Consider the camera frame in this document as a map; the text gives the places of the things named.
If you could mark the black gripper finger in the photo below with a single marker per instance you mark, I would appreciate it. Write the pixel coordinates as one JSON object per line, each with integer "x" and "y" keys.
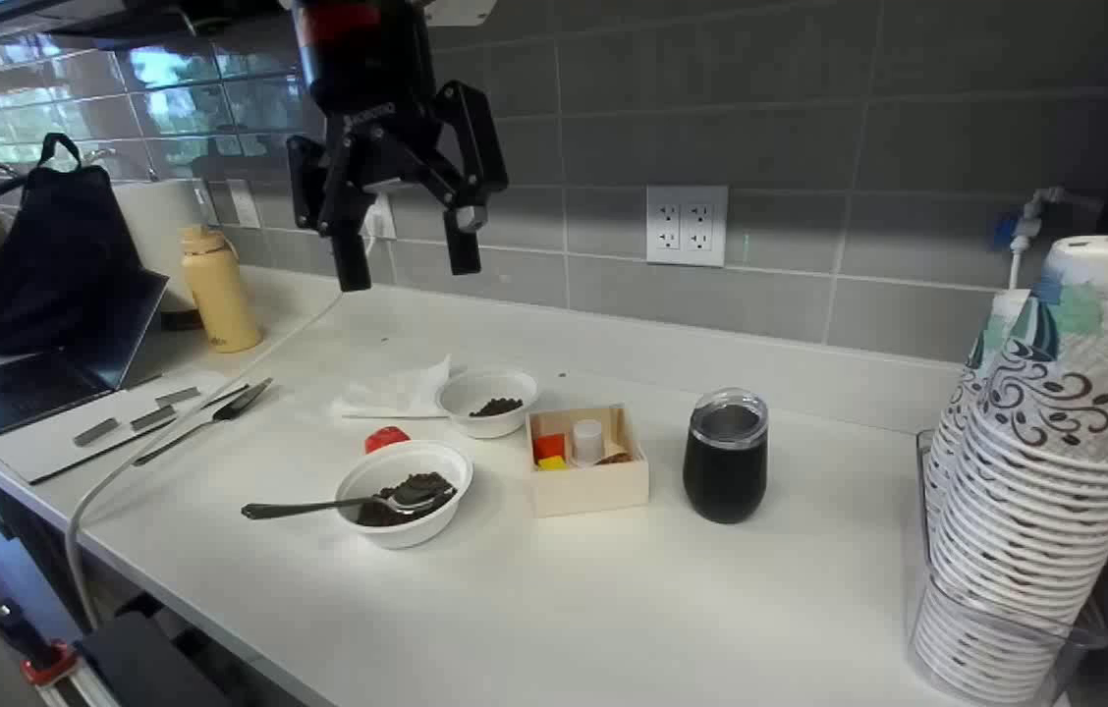
{"x": 460, "y": 229}
{"x": 343, "y": 227}

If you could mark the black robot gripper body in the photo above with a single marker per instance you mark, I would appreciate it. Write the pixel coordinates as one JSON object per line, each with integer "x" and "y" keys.
{"x": 397, "y": 130}

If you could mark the small white cup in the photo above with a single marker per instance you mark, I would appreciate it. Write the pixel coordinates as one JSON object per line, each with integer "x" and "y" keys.
{"x": 592, "y": 443}

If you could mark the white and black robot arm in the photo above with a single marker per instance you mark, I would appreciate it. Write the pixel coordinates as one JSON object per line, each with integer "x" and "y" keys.
{"x": 360, "y": 39}

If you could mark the small wooden box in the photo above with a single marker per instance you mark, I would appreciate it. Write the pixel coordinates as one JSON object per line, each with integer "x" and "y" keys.
{"x": 583, "y": 488}

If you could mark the patterned paper cup stack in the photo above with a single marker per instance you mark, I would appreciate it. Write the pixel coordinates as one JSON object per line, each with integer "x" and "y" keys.
{"x": 1014, "y": 493}

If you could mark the yellow squeeze bottle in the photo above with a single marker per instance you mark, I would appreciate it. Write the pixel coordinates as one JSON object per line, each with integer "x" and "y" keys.
{"x": 214, "y": 282}

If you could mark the white folded napkin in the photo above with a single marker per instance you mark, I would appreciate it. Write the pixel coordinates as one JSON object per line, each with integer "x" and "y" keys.
{"x": 404, "y": 394}

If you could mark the small white bowl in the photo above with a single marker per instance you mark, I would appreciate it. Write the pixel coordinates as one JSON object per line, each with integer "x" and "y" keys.
{"x": 488, "y": 404}

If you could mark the black knife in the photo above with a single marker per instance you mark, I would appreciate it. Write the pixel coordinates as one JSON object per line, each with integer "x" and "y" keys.
{"x": 228, "y": 411}

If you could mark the red pepper toy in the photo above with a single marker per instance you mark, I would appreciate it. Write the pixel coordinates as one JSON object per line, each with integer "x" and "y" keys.
{"x": 385, "y": 438}

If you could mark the white bowl with spoon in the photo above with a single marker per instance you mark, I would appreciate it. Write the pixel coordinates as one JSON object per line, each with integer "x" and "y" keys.
{"x": 408, "y": 493}

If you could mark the black backpack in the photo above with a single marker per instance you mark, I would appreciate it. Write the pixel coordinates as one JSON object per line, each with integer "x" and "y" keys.
{"x": 68, "y": 250}

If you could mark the long black utensil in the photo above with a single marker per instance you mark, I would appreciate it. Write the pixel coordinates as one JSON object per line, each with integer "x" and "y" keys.
{"x": 150, "y": 432}

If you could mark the dark glass tumbler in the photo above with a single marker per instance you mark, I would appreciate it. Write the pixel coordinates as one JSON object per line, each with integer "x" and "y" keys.
{"x": 725, "y": 458}

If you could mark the white wall power outlet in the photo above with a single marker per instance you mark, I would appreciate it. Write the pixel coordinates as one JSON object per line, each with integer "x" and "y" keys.
{"x": 684, "y": 227}

